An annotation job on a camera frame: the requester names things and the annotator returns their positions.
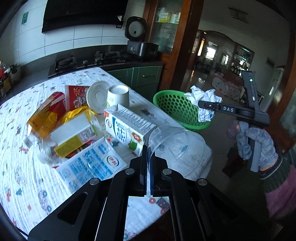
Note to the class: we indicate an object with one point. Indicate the green kitchen cabinet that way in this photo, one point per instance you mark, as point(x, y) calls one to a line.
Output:
point(144, 80)

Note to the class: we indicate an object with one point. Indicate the black rice cooker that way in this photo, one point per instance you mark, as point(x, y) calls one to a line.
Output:
point(135, 31)

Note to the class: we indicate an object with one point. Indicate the wooden glass cabinet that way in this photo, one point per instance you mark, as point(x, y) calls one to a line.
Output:
point(173, 25)

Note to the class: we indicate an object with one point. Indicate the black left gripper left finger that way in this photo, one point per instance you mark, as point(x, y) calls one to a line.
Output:
point(143, 171)

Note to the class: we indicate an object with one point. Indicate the green plastic basket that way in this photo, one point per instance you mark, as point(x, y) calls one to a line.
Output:
point(175, 104)

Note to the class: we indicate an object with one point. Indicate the grey knitted gloved hand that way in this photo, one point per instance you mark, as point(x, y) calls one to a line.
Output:
point(268, 154)

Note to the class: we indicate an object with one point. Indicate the clear plastic dome lid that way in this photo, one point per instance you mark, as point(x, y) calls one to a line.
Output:
point(185, 151)

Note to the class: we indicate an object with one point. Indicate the blue white milk carton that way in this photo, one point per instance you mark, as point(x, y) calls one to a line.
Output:
point(99, 160)

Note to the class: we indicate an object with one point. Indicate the black range hood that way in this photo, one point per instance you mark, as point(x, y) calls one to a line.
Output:
point(62, 13)

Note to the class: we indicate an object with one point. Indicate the red cartoon paper cup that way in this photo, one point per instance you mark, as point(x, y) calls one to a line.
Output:
point(75, 96)

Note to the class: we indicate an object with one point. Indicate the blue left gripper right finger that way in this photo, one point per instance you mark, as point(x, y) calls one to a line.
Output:
point(151, 167)

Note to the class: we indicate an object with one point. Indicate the cartoon print tablecloth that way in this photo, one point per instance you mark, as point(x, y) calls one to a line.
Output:
point(31, 188)

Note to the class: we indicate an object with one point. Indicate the orange drink plastic bottle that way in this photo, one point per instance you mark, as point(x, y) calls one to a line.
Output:
point(45, 118)

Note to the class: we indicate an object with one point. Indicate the white plastic lid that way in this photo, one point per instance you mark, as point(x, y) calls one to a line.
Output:
point(96, 96)

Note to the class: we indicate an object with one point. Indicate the white refrigerator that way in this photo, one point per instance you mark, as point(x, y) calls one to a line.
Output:
point(272, 88)

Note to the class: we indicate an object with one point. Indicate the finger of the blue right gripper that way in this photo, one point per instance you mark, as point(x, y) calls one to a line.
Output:
point(208, 105)

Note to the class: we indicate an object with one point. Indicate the clear bottle yellow label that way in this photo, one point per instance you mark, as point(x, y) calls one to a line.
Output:
point(69, 137)

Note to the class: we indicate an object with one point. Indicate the black gas stove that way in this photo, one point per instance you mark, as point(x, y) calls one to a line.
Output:
point(69, 64)

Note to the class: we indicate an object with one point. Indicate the tall milk carton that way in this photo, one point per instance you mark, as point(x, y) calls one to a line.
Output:
point(130, 129)

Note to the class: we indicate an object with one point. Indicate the polka dot play tent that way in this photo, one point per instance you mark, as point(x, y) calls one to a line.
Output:
point(226, 88)

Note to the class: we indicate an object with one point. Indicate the red sauce bottle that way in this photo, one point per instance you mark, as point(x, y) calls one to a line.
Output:
point(2, 71)

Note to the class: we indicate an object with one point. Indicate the white paper cup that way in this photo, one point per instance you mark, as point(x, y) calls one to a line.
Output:
point(118, 94)

